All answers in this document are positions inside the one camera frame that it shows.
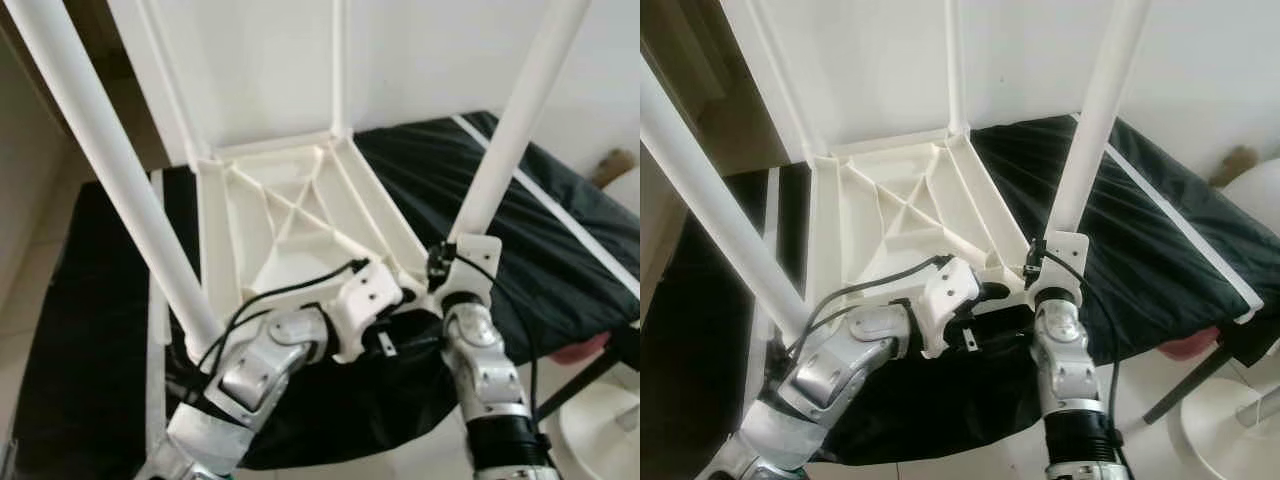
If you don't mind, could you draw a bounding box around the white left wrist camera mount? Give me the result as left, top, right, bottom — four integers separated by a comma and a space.
914, 256, 987, 361
325, 260, 405, 364

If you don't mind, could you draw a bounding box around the white round appliance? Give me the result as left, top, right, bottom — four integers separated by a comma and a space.
1223, 157, 1280, 273
604, 165, 641, 229

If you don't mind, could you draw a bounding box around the brown fuzzy object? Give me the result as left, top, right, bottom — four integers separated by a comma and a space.
594, 148, 637, 187
1210, 145, 1260, 188

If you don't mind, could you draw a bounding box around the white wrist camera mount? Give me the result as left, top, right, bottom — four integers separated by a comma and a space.
914, 256, 987, 361
428, 234, 502, 313
325, 260, 405, 364
1024, 231, 1090, 303

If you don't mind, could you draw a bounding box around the white plastic table leg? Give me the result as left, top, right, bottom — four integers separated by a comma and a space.
448, 0, 594, 248
640, 58, 813, 348
945, 0, 972, 138
5, 0, 227, 363
138, 0, 213, 168
329, 0, 352, 141
745, 0, 829, 163
1043, 0, 1153, 243

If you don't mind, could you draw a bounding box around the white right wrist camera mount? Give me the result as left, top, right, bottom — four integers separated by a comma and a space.
428, 234, 502, 313
1024, 231, 1090, 303

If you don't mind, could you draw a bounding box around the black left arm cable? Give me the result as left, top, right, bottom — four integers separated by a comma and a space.
185, 257, 373, 403
785, 253, 953, 363

